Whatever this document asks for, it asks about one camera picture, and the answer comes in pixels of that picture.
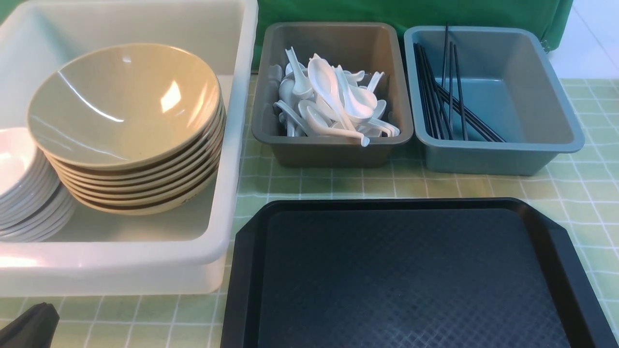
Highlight grey plastic spoon bin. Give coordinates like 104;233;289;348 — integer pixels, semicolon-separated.
251;22;414;168

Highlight pile of white spoons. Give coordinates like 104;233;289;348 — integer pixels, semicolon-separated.
269;47;400;147

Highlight black plastic serving tray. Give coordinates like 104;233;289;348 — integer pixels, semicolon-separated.
221;198;618;348

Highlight white ceramic soup spoon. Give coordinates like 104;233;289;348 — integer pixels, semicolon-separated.
308;53;356;131

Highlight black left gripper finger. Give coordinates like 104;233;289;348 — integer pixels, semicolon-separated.
0;302;60;348

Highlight green cloth backdrop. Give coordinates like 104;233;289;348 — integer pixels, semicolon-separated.
252;0;573;70

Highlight stack of tan bowls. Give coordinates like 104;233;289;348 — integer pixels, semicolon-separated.
46;106;226;216

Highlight large white plastic tub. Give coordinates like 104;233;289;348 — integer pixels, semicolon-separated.
0;0;257;297

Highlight blue-grey plastic chopstick bin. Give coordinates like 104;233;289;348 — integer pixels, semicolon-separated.
404;26;585;175

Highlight black chopsticks in bin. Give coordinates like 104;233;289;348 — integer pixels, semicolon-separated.
413;24;505;143

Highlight stack of white dishes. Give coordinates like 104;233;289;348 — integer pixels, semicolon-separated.
0;127;77;243

